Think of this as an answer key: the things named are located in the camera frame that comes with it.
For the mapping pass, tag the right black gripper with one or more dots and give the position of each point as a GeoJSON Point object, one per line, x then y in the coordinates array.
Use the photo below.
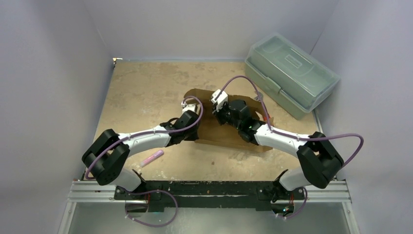
{"type": "Point", "coordinates": [222, 115]}

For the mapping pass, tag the brown cardboard box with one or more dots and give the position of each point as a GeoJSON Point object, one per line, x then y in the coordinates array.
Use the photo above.
{"type": "Point", "coordinates": [210, 132]}

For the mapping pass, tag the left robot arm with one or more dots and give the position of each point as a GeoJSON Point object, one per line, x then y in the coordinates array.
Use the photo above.
{"type": "Point", "coordinates": [106, 157]}

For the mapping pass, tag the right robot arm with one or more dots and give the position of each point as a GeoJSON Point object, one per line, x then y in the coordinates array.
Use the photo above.
{"type": "Point", "coordinates": [319, 160]}

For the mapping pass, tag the purple highlighter marker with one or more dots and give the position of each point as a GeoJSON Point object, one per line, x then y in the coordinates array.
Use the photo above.
{"type": "Point", "coordinates": [151, 158]}

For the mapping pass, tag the translucent green plastic toolbox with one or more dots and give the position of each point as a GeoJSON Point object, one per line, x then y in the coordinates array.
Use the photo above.
{"type": "Point", "coordinates": [288, 75]}

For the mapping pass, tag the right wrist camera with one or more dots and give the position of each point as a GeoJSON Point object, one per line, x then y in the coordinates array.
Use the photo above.
{"type": "Point", "coordinates": [218, 99]}

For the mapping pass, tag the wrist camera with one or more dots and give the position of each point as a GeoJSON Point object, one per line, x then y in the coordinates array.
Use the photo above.
{"type": "Point", "coordinates": [218, 99]}
{"type": "Point", "coordinates": [190, 107]}

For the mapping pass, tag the red handled adjustable wrench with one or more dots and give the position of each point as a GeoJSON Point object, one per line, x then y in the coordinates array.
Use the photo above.
{"type": "Point", "coordinates": [258, 97]}

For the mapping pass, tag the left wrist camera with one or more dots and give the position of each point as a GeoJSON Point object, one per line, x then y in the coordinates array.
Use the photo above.
{"type": "Point", "coordinates": [190, 107]}

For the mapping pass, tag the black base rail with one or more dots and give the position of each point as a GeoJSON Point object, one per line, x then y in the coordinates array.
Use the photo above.
{"type": "Point", "coordinates": [258, 195]}

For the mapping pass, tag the aluminium frame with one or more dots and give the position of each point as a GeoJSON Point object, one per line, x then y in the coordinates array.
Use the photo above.
{"type": "Point", "coordinates": [92, 209]}

